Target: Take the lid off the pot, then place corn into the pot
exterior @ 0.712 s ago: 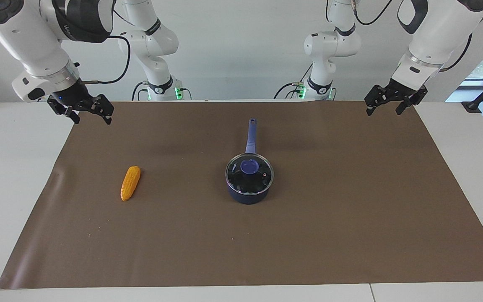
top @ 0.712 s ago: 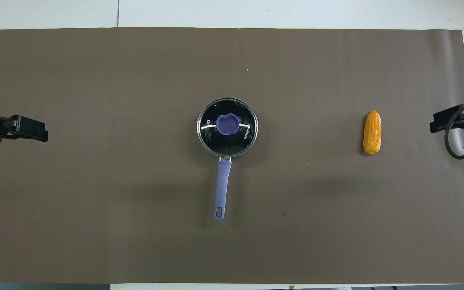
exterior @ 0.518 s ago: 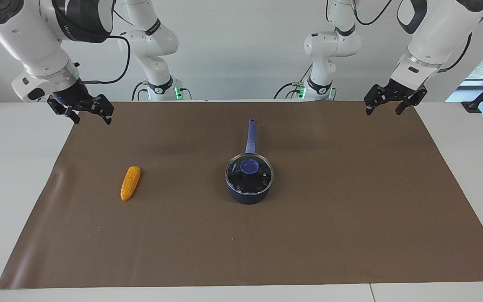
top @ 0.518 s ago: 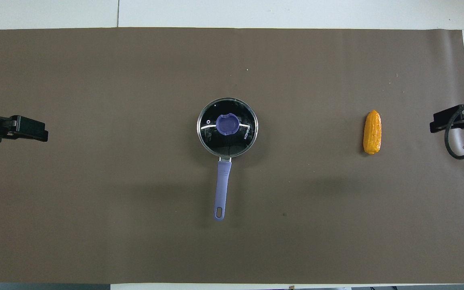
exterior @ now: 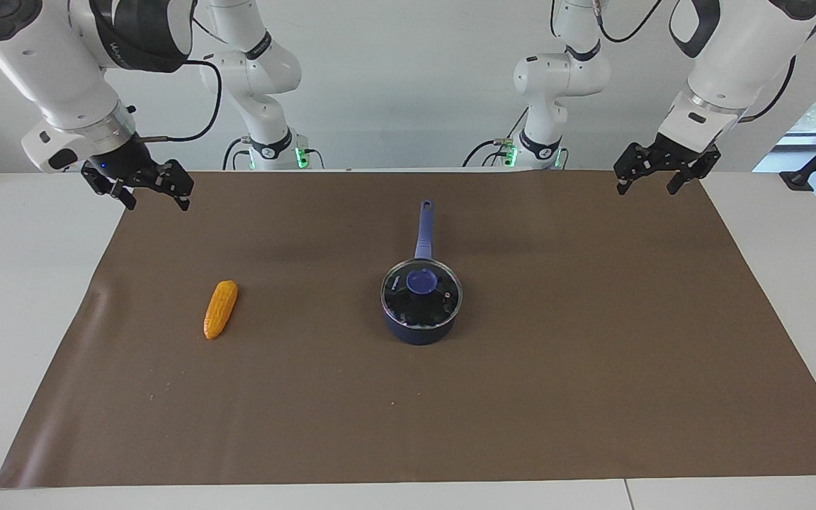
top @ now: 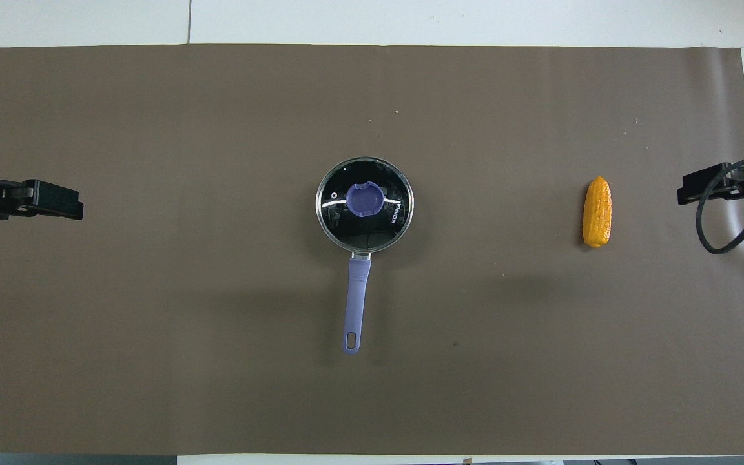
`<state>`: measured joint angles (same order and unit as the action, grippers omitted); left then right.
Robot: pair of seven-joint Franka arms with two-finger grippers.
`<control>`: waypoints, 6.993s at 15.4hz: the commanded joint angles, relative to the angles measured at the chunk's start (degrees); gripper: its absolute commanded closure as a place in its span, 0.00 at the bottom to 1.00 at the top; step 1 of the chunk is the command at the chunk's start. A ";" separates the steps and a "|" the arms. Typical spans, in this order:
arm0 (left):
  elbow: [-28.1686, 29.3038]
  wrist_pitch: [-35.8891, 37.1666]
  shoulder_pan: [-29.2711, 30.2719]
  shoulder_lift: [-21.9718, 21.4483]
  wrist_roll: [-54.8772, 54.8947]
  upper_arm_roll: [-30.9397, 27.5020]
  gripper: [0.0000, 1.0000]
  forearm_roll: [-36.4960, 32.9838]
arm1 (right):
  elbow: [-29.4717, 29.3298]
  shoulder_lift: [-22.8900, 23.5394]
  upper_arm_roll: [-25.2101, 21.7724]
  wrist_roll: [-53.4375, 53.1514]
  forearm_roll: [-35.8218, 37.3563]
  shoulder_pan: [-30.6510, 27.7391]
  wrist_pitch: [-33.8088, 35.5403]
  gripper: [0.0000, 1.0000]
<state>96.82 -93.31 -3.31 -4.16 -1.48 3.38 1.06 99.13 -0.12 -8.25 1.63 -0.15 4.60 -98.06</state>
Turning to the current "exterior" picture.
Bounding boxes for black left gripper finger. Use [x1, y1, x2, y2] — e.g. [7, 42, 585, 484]
[666, 152, 723, 196]
[613, 144, 647, 196]

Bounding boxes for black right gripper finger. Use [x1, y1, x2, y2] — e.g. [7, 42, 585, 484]
[159, 160, 195, 213]
[110, 181, 138, 212]

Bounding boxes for yellow corn cob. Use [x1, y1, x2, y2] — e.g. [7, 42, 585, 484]
[203, 280, 239, 341]

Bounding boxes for glass lid with blue knob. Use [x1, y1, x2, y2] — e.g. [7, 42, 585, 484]
[380, 259, 464, 331]

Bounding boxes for dark blue saucepan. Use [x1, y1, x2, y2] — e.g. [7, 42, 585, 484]
[380, 199, 464, 346]

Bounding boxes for brown table mat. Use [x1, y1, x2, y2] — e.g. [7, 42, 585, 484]
[0, 169, 816, 489]

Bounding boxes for black right base cable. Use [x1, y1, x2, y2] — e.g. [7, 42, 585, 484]
[222, 136, 254, 171]

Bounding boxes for black base cable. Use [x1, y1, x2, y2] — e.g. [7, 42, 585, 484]
[461, 106, 531, 169]
[222, 136, 254, 171]

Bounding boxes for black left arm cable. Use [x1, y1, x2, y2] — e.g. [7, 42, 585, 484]
[592, 0, 800, 125]

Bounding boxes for black left base cable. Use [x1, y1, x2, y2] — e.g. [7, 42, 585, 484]
[461, 106, 531, 169]

